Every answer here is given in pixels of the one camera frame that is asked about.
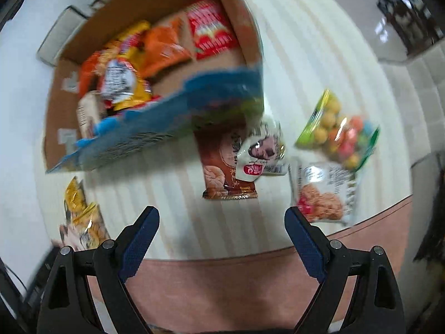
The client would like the white chocolate stick packet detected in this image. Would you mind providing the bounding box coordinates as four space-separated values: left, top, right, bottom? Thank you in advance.
76 90 108 140

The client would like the cardboard box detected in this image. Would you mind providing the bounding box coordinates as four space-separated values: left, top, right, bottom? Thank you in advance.
43 0 265 175

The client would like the colourful candy ball packet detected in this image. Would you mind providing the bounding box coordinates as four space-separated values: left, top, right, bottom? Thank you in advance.
295 89 380 171

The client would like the white cracker packet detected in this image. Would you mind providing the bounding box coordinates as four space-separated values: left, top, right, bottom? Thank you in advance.
289 162 359 225

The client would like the orange snack packet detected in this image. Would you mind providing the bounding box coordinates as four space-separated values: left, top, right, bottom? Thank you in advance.
141 17 192 79
79 50 108 98

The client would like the brown wooden chair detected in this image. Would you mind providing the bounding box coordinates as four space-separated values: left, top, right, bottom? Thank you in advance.
377 0 445 56

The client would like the long red snack packet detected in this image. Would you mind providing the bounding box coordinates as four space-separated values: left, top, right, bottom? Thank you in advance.
184 0 240 60

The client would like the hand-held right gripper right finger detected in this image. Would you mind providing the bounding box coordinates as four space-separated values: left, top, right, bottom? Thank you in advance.
284 206 407 334

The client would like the large yellow noodle packet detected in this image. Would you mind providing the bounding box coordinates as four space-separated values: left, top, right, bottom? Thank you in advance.
97 21 154 112

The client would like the brown walnut snack packet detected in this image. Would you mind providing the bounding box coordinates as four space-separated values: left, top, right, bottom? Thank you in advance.
196 130 258 200

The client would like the yellow bread packet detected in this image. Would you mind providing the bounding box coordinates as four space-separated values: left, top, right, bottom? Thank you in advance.
59 202 110 251

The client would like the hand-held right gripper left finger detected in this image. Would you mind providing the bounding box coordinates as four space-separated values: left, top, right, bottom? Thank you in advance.
36 206 160 334

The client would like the small white snack packet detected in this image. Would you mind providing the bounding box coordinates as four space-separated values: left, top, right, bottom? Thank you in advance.
234 116 288 181

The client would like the yellow snack packet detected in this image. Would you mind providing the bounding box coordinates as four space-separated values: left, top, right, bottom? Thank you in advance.
64 176 87 216

